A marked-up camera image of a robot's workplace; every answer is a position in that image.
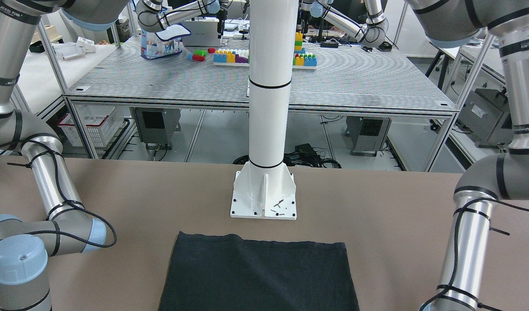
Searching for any black graphic t-shirt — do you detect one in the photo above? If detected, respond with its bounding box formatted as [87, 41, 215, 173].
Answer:
[159, 232, 360, 311]

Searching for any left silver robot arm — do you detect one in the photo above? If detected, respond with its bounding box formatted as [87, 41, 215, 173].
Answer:
[409, 0, 529, 311]

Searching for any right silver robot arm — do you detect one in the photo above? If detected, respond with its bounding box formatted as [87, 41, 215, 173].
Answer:
[0, 0, 127, 311]

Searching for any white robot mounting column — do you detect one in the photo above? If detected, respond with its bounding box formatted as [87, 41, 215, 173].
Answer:
[229, 0, 299, 220]

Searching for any colourful toy brick set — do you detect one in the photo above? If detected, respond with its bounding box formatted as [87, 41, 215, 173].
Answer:
[187, 31, 318, 70]

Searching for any blue white zip bag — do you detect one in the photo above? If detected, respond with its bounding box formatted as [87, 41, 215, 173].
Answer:
[140, 24, 191, 60]

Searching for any white plastic crate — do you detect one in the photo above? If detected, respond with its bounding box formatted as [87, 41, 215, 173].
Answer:
[57, 105, 124, 148]

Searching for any striped aluminium frame table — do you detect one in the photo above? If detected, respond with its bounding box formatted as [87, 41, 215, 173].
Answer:
[65, 37, 457, 147]

